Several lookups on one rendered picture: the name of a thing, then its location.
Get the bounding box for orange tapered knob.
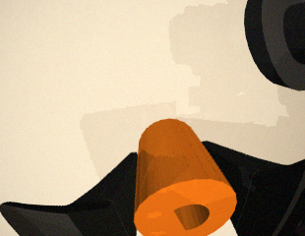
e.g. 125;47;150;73
133;119;238;236

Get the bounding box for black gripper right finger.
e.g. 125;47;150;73
201;141;305;236

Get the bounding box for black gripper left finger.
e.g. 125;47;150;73
0;152;138;236

